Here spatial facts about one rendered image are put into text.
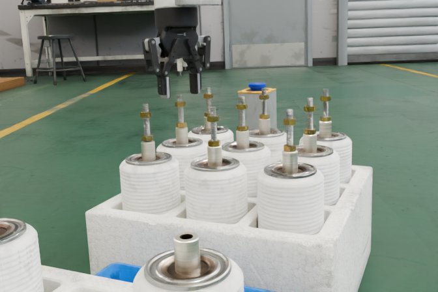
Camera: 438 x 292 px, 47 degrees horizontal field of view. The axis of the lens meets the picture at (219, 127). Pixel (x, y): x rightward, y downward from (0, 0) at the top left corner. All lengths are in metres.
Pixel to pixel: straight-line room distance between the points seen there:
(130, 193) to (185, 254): 0.38
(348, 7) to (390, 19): 0.50
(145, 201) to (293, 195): 0.24
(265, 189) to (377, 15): 5.35
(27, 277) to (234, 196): 0.32
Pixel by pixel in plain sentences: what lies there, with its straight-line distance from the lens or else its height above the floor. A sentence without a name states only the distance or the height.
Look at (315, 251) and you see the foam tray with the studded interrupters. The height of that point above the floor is 0.17.
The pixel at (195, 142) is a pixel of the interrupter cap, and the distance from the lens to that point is 0.91.
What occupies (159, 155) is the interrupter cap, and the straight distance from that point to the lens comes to 0.84.
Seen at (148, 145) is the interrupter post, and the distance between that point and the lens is 0.81.
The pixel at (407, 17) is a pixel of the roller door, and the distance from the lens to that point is 6.11.
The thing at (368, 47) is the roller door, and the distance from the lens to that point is 5.98.
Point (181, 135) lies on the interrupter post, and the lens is 0.91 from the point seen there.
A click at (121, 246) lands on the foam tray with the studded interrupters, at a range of 0.81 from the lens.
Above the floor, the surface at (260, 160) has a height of 0.24.
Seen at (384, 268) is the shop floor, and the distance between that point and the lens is 1.03.
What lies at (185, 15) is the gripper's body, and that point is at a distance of 0.87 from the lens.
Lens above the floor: 0.45
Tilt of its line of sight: 11 degrees down
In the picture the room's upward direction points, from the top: 2 degrees counter-clockwise
